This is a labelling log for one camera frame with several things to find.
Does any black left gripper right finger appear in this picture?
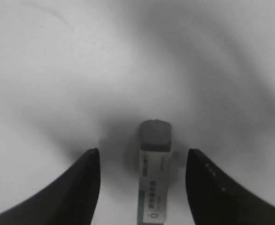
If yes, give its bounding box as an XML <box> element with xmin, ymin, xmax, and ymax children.
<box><xmin>185</xmin><ymin>149</ymin><xmax>275</xmax><ymax>225</ymax></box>

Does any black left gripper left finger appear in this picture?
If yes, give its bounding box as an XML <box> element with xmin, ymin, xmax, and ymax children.
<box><xmin>0</xmin><ymin>149</ymin><xmax>100</xmax><ymax>225</ymax></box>

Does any grey white eraser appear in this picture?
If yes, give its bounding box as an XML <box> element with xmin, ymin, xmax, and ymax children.
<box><xmin>137</xmin><ymin>120</ymin><xmax>172</xmax><ymax>225</ymax></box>

